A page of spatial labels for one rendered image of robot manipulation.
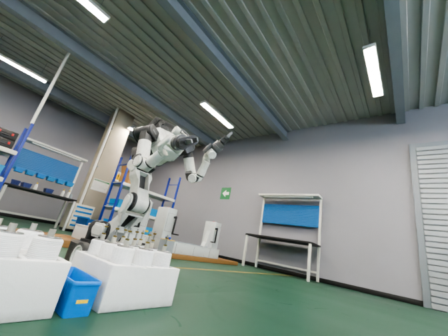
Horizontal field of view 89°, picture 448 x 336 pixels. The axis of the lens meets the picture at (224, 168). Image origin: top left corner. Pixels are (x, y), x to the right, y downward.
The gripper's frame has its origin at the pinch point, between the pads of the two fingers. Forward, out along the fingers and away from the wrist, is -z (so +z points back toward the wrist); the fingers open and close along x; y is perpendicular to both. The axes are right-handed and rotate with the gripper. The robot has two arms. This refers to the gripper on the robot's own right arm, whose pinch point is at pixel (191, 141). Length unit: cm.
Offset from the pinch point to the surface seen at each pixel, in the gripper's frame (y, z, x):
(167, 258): 56, 6, -30
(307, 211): 250, 201, 388
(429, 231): 270, -16, 427
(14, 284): 28, -12, -82
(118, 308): 59, -5, -58
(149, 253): 48, 3, -38
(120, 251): 39, 2, -50
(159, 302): 72, 0, -41
